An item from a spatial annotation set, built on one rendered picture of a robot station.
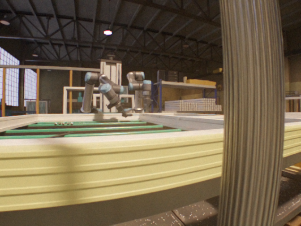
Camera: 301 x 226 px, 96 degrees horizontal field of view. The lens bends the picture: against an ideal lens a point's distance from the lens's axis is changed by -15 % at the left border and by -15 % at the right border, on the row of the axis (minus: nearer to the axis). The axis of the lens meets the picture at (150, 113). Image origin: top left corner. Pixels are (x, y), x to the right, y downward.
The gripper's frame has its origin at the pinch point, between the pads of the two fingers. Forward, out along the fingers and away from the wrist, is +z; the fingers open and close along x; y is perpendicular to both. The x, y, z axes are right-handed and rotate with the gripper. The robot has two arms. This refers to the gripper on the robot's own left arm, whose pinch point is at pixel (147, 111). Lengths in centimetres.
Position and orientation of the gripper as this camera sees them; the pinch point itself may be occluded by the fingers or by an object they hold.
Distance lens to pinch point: 175.3
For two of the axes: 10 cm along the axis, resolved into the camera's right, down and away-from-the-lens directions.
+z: 0.0, 10.0, 0.2
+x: -3.6, -0.2, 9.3
